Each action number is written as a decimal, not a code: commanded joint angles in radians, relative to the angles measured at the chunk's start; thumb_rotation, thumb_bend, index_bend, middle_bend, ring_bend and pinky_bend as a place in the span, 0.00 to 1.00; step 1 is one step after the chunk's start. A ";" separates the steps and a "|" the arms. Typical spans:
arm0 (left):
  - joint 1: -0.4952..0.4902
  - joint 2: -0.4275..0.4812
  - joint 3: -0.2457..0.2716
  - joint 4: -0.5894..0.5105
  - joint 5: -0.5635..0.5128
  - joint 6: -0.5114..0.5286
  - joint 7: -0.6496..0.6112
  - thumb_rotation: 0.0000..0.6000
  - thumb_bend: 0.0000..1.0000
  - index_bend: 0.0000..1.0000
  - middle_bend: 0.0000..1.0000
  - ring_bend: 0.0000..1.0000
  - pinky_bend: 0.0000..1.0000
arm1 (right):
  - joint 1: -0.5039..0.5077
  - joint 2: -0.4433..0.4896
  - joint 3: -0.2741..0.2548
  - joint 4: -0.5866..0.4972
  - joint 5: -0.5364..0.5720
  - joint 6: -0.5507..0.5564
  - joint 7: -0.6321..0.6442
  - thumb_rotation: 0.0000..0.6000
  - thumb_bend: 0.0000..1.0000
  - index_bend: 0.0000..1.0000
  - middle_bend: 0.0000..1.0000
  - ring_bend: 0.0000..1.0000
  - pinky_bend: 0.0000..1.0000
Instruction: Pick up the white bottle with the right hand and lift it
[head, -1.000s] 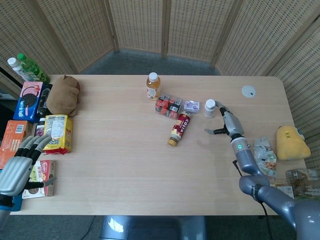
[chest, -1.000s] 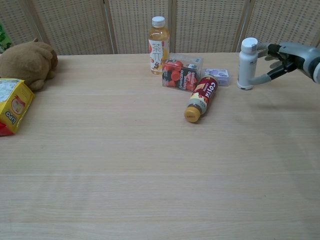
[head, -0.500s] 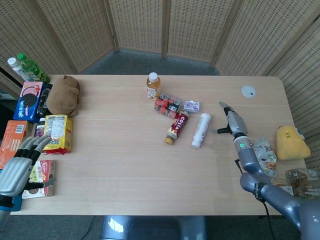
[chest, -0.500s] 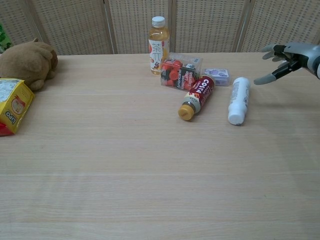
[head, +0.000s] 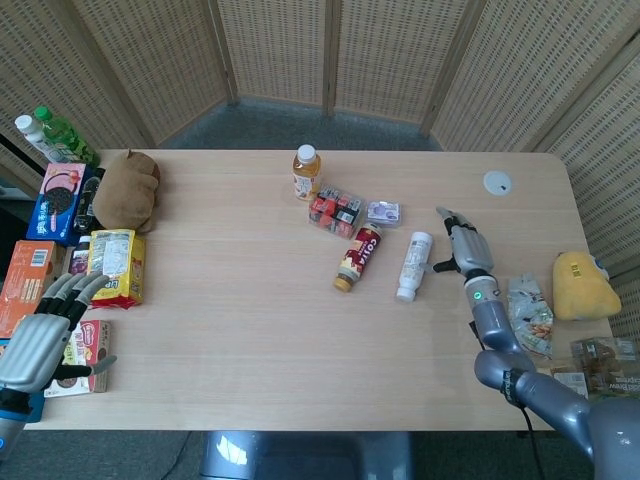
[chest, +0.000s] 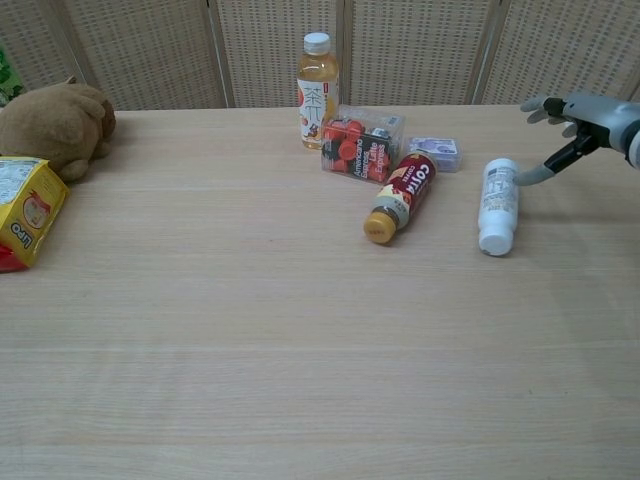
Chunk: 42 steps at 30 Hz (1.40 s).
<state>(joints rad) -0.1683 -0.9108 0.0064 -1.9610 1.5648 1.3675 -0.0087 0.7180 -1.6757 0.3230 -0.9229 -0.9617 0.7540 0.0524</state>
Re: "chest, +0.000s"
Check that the orange tea bottle white cap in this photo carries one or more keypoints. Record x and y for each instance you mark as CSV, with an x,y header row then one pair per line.
x,y
317,95

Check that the white plastic bottle printed label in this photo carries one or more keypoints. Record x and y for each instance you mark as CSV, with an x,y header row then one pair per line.
x,y
499,205

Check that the clear box of coffee capsules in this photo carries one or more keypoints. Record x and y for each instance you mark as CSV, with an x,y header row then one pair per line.
x,y
360,145

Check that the yellow Lipo snack bag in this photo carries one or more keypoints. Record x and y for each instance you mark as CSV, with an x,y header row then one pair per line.
x,y
25,210

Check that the green soda bottle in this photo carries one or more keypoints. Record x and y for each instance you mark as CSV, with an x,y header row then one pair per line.
x,y
7,75

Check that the small purple clear box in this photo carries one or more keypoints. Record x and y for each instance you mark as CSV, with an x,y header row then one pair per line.
x,y
440,152

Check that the woven bamboo folding screen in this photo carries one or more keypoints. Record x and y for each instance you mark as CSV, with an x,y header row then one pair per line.
x,y
415,50

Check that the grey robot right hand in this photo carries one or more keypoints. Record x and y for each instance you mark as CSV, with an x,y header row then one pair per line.
x,y
595,120

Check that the brown plush toy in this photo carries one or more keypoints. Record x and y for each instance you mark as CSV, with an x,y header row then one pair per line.
x,y
55,125

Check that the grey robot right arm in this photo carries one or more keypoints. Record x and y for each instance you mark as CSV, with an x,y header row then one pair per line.
x,y
634,132

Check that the red Costa coffee bottle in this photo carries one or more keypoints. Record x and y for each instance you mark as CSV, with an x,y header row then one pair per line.
x,y
402,197

